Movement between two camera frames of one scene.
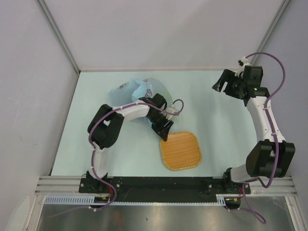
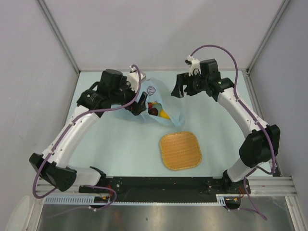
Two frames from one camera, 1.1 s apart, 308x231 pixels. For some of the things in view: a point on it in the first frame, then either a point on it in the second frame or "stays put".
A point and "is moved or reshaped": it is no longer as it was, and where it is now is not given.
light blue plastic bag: x=133 y=89 is moved or reshaped
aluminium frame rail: x=70 y=185 stays put
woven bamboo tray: x=181 y=150 stays put
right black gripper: x=230 y=77 to x=184 y=79
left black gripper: x=162 y=132 to x=136 y=108
